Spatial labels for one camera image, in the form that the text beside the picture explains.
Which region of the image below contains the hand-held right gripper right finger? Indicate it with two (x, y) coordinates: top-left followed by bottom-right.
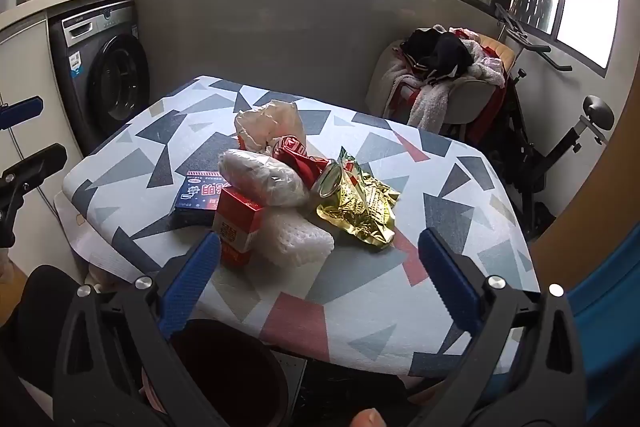
(410, 227), (588, 427)

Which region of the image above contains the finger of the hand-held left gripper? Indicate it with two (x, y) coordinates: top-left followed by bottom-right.
(0, 95), (44, 131)
(0, 143), (68, 249)

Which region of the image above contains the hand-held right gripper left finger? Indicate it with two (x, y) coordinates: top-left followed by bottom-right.
(52, 229), (223, 427)

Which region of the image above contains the red carton box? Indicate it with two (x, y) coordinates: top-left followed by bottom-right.
(212, 186), (265, 268)

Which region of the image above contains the blue box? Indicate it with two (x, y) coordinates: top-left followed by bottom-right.
(173, 169), (233, 225)

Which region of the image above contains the dark red trash bin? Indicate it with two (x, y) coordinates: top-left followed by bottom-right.
(142, 319), (293, 427)

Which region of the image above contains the white foam net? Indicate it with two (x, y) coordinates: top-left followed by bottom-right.
(252, 207), (335, 269)

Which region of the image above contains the gold foil wrapper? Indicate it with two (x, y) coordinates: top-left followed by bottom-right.
(316, 147), (401, 254)

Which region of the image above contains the crushed red drink can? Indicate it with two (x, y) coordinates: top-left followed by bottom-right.
(270, 134), (346, 198)

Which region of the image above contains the white plastic bag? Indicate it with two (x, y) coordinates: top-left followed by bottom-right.
(234, 101), (307, 152)

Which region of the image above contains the person's right hand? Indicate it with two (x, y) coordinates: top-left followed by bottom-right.
(350, 408), (386, 427)

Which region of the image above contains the white cabinet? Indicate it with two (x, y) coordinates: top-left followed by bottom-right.
(0, 0), (137, 278)

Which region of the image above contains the grey washing machine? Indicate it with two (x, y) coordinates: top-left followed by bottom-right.
(48, 2), (151, 158)

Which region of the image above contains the geometric patterned table cover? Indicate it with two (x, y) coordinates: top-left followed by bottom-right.
(60, 76), (541, 378)

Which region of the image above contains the person's leg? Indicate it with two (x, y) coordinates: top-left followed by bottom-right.
(0, 264), (83, 378)

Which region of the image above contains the black exercise bike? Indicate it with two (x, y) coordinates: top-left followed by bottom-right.
(492, 0), (616, 238)

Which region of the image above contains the beige chair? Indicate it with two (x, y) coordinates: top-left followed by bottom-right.
(367, 39), (516, 138)

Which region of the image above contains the white fleece garment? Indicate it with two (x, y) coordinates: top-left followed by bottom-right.
(372, 52), (453, 132)

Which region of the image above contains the pink fleece garment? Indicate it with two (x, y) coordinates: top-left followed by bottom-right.
(450, 27), (507, 88)

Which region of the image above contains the black garment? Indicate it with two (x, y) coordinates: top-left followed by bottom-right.
(400, 28), (483, 80)

